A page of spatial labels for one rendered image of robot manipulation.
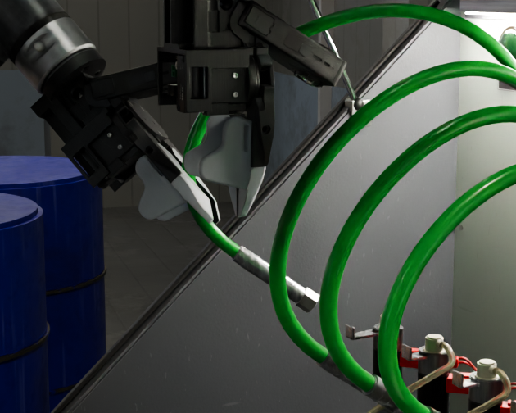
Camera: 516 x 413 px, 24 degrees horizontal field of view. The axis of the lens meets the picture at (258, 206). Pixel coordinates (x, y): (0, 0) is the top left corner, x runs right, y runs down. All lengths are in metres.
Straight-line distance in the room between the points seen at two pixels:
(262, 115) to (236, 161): 0.05
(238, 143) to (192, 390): 0.47
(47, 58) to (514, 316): 0.63
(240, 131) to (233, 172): 0.04
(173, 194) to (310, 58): 0.21
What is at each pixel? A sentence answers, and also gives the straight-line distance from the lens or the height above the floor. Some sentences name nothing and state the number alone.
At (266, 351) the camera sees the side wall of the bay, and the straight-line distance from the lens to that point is 1.45.
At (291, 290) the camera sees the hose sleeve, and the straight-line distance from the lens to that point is 1.20.
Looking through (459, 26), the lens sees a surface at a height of 1.41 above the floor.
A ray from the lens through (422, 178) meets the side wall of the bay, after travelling 1.50.
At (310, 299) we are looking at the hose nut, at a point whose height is 1.14.
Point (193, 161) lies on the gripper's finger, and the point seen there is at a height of 1.30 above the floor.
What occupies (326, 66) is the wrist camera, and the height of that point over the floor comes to 1.38.
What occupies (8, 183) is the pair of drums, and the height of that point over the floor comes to 0.92.
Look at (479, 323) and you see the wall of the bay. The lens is 1.52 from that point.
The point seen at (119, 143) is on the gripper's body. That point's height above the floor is 1.30.
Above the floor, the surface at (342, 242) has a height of 1.26.
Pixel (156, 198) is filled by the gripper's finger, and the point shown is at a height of 1.25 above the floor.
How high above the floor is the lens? 1.45
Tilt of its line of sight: 10 degrees down
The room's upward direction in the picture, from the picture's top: straight up
